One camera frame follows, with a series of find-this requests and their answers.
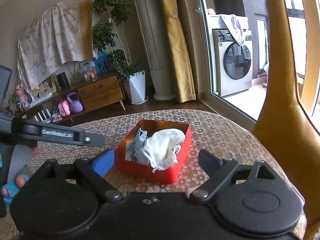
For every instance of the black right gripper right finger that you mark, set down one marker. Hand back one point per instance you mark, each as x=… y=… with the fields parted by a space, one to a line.
x=220 y=172

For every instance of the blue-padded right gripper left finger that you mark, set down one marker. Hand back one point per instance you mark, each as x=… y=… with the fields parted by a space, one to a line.
x=93 y=172

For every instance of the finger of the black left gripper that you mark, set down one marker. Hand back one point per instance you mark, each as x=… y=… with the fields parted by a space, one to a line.
x=39 y=131

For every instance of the white mesh cloth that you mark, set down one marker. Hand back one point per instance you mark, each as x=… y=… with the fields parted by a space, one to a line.
x=162 y=148

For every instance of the pink toy case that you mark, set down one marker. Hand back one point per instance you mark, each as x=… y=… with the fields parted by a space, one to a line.
x=64 y=108

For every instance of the blue patterned face mask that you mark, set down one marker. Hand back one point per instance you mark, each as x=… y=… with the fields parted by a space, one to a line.
x=133 y=148

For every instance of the red tin box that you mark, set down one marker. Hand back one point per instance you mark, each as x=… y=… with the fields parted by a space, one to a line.
x=168 y=176

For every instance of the purple kettlebell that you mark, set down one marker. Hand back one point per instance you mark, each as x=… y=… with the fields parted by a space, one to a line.
x=75 y=104

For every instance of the black cylinder speaker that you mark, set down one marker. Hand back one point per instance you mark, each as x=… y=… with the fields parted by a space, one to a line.
x=62 y=80

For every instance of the mustard leather chair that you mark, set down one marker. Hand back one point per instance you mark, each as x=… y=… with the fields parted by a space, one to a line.
x=283 y=126

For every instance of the wooden drawer cabinet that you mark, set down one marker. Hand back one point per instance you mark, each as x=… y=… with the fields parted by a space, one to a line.
x=105 y=90

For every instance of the glass figurine ornaments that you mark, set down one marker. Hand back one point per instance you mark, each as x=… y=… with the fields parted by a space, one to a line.
x=87 y=70

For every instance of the white geometric planter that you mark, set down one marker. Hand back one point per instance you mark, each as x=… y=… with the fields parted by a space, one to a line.
x=137 y=88

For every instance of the mustard yellow curtain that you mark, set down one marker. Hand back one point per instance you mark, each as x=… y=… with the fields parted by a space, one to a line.
x=179 y=52

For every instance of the silver washing machine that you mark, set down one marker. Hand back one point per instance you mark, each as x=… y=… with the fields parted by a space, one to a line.
x=233 y=62

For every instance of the lavender towel on washer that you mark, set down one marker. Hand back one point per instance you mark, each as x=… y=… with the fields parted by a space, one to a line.
x=236 y=26

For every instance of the green potted tree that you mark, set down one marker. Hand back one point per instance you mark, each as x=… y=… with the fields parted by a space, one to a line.
x=109 y=34

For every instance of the white standing air conditioner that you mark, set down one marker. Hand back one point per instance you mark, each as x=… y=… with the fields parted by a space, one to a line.
x=156 y=46

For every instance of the picture frame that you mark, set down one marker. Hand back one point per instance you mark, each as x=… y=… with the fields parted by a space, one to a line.
x=47 y=86

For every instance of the floral sheet on wall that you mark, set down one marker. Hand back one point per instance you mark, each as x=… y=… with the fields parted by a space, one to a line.
x=61 y=34

